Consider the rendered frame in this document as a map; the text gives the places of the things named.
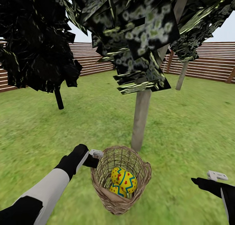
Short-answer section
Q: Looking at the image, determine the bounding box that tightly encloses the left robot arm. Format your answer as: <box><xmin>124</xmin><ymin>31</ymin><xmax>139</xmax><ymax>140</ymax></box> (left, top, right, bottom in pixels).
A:
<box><xmin>0</xmin><ymin>144</ymin><xmax>104</xmax><ymax>225</ymax></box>

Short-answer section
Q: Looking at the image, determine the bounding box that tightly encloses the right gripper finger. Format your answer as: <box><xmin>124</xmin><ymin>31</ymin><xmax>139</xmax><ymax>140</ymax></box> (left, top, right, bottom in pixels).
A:
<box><xmin>191</xmin><ymin>177</ymin><xmax>200</xmax><ymax>185</ymax></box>

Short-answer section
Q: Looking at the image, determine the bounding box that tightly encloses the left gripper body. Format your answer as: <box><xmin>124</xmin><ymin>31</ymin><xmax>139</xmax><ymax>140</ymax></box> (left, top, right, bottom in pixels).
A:
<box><xmin>83</xmin><ymin>155</ymin><xmax>100</xmax><ymax>169</ymax></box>

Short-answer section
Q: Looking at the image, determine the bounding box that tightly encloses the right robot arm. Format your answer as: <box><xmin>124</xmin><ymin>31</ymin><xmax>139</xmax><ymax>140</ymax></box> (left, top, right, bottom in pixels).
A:
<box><xmin>191</xmin><ymin>170</ymin><xmax>235</xmax><ymax>225</ymax></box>

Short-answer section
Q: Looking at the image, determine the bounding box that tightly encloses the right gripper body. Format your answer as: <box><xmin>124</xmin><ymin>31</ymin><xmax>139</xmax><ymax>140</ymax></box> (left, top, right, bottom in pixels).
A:
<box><xmin>198</xmin><ymin>178</ymin><xmax>220</xmax><ymax>196</ymax></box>

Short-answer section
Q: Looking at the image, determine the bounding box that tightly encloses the wicker basket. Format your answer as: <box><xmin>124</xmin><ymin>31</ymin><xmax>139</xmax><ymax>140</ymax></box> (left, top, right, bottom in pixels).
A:
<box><xmin>90</xmin><ymin>146</ymin><xmax>152</xmax><ymax>216</ymax></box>

